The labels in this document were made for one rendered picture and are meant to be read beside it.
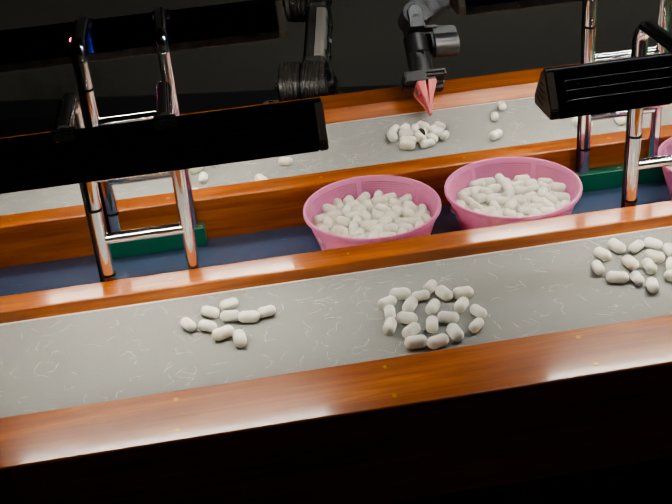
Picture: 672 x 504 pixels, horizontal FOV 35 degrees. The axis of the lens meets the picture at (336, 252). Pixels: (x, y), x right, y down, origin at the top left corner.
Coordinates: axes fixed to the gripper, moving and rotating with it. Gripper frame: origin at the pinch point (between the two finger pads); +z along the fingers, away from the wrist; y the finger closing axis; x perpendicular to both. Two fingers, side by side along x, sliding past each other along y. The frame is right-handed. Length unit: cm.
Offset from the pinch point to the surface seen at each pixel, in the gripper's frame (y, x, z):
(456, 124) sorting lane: 5.1, -1.4, 4.8
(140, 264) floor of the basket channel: -67, -17, 35
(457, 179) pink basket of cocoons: -2.4, -22.3, 27.0
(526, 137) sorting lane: 17.9, -9.3, 13.7
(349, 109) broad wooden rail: -17.7, 4.8, -5.4
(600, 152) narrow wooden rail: 29.6, -18.9, 23.5
